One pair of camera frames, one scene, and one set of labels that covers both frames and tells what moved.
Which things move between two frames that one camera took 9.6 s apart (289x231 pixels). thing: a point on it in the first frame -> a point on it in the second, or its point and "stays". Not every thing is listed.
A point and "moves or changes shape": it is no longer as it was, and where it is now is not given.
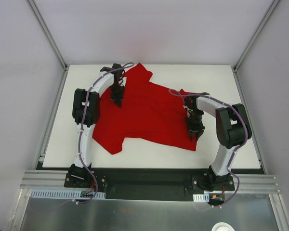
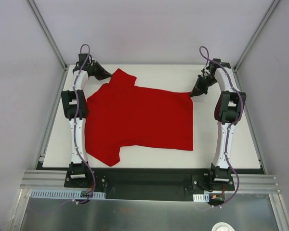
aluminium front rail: [54, 180] stays
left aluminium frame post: [47, 33] stays
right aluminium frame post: [265, 18] stays
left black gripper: [116, 96] -> [98, 71]
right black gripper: [196, 127] -> [204, 82]
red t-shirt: [149, 113] moves or changes shape
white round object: [222, 226] stays
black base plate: [150, 184] stays
